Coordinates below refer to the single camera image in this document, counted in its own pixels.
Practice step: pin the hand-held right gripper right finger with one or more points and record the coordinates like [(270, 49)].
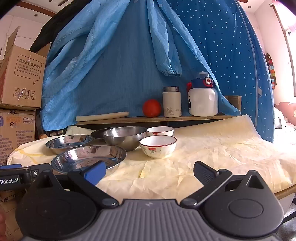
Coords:
[(203, 172)]

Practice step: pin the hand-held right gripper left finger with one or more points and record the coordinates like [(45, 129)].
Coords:
[(97, 172)]

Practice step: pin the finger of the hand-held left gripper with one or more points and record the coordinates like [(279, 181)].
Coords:
[(10, 166), (34, 172)]

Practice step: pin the stainless steel plate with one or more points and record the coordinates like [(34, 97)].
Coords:
[(81, 157), (98, 134), (69, 141)]

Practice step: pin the stainless steel bowl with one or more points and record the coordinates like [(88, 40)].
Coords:
[(124, 141)]

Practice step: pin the white red-rimmed ceramic bowl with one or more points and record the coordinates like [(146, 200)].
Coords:
[(159, 150), (161, 133)]

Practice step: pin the cardboard box with price sticker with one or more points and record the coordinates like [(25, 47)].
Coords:
[(9, 199)]

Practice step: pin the cream tablecloth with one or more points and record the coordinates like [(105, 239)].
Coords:
[(208, 148)]

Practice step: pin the large printed cardboard box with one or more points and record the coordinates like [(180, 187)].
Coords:
[(16, 136)]

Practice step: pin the black lattice rack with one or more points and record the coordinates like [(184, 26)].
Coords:
[(56, 132)]

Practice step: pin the cream rolling pin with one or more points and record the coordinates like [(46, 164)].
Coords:
[(101, 116)]

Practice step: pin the white water bottle blue lid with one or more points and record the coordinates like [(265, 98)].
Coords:
[(203, 102)]

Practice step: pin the wooden shelf board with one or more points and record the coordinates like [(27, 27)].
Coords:
[(150, 119)]

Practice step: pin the white thermos cup steel lid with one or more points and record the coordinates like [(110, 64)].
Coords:
[(171, 104)]

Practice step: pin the small brown cardboard box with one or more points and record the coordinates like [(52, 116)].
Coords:
[(234, 102)]

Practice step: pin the red tomato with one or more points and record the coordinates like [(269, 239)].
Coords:
[(151, 108)]

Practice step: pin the open brown cardboard box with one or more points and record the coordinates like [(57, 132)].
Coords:
[(20, 76)]

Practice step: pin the rumpled bedding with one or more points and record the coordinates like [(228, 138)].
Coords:
[(283, 115)]

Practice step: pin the light blue striped coat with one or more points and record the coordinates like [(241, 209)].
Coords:
[(115, 69)]

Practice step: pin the blue polka dot fabric wardrobe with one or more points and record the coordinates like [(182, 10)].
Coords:
[(231, 58)]

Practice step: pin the colourful hanging cloth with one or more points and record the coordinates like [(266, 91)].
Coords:
[(272, 71)]

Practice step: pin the bright window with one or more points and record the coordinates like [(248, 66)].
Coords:
[(293, 69)]

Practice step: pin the black garment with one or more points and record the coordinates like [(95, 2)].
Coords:
[(53, 25)]

